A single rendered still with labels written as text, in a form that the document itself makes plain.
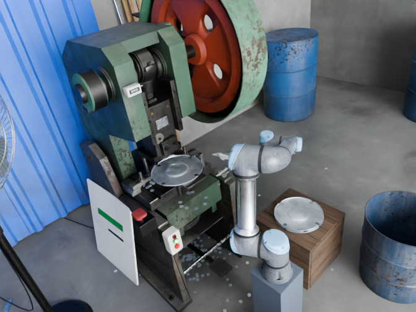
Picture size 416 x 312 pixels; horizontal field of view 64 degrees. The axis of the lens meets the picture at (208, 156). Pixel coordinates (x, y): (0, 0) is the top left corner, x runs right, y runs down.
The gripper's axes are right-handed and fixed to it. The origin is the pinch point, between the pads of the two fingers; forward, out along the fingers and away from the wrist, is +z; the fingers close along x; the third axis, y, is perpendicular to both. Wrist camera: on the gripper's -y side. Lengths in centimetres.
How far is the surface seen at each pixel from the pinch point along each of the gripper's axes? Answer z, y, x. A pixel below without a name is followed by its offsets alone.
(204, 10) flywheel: -8, -25, -75
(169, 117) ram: 18.9, -7.4, -29.1
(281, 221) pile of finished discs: -35, 12, 41
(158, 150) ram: 27.8, -0.4, -15.1
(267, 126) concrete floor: -71, -169, 82
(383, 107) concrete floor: -202, -169, 83
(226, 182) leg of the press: -5.8, -2.3, 15.8
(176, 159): 20.4, -11.3, -0.1
